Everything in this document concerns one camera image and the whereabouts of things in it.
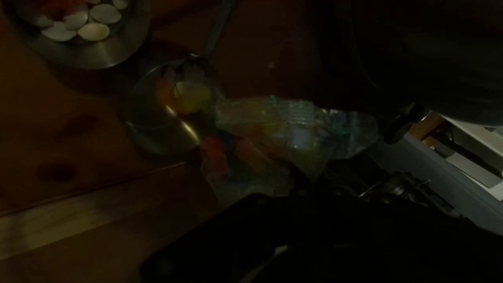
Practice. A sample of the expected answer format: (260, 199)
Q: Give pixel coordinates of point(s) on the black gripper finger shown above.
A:
(329, 240)

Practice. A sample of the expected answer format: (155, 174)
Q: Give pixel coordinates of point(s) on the clear plastic candy bag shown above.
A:
(258, 146)

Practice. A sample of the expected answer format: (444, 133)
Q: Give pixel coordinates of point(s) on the metal measuring cup with seeds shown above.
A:
(85, 35)

